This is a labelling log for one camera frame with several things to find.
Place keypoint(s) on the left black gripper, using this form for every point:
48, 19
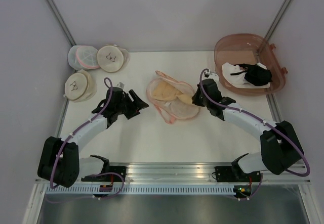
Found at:
139, 103

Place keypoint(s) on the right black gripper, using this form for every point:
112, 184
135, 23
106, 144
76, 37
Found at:
195, 98

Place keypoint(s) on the orange floral mesh laundry bag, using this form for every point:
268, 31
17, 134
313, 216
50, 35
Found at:
173, 110

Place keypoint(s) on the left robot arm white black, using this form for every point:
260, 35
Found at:
60, 163

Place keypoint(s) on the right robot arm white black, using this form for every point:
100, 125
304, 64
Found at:
279, 145

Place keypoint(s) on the beige bra inside bag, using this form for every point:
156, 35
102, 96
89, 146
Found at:
166, 92

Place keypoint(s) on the black bra in basket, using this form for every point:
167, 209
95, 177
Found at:
255, 74

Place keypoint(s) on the beige round laundry bag upper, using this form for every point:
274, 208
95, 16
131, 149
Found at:
112, 58

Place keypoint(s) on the beige round laundry bag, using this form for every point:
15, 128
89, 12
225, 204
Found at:
80, 86
112, 58

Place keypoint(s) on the beige round laundry bag lower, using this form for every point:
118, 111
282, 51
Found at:
80, 86

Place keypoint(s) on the white pink mesh laundry bag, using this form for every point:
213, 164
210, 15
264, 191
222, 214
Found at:
83, 58

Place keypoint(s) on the white garment in basket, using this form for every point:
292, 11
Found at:
235, 76

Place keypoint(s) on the pink translucent plastic basket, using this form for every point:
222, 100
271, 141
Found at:
246, 48

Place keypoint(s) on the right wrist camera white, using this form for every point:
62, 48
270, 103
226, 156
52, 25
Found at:
211, 75

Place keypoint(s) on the aluminium front rail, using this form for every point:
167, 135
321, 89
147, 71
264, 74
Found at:
190, 173

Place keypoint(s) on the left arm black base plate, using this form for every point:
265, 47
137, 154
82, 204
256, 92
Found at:
111, 175

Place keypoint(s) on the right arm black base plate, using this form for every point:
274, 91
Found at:
224, 174

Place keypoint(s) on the white slotted cable duct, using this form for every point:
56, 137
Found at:
145, 189

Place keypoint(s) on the right aluminium corner post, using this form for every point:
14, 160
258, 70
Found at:
277, 19

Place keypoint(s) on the aluminium corner post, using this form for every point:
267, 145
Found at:
60, 20
277, 19

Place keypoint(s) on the left aluminium corner post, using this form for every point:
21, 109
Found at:
60, 20

